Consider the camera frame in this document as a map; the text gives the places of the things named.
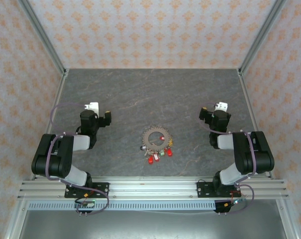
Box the round metal keyring plate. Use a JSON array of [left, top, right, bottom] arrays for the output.
[[141, 125, 173, 153]]

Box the aluminium table edge bar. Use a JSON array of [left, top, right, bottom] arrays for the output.
[[3, 69, 69, 239], [237, 69, 299, 239]]

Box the small green circuit board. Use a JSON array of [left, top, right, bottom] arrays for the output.
[[223, 199, 244, 207], [74, 201, 96, 209]]

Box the grey metal panel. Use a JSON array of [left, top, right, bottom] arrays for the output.
[[18, 210, 289, 239]]

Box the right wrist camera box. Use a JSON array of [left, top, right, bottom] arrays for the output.
[[213, 101, 228, 113]]

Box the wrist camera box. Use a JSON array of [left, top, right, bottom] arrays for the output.
[[213, 101, 228, 113], [85, 101, 100, 113]]

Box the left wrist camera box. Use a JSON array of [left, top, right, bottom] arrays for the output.
[[85, 101, 100, 113]]

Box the purple camera cable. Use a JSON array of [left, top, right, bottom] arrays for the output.
[[198, 102, 255, 215], [45, 102, 110, 215]]

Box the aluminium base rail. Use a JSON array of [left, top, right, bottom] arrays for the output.
[[17, 176, 290, 200]]

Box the white slotted cable duct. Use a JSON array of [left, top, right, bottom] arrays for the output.
[[27, 201, 217, 211]]

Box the aluminium frame post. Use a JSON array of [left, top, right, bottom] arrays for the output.
[[236, 0, 288, 77], [17, 0, 68, 77]]

